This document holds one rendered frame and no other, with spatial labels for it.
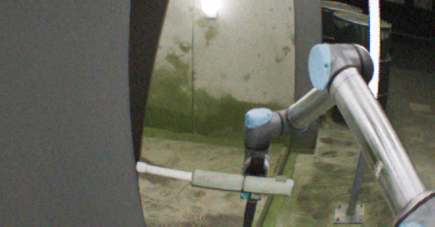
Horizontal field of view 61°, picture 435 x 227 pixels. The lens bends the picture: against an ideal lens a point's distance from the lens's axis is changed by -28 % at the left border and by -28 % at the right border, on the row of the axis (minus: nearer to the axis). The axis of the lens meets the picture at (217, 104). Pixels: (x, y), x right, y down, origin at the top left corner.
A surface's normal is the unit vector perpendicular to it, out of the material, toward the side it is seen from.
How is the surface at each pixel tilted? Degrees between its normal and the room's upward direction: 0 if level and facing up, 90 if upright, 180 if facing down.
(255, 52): 90
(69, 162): 90
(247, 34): 90
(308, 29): 90
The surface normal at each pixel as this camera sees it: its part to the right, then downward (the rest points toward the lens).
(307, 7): -0.26, 0.33
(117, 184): 0.97, 0.09
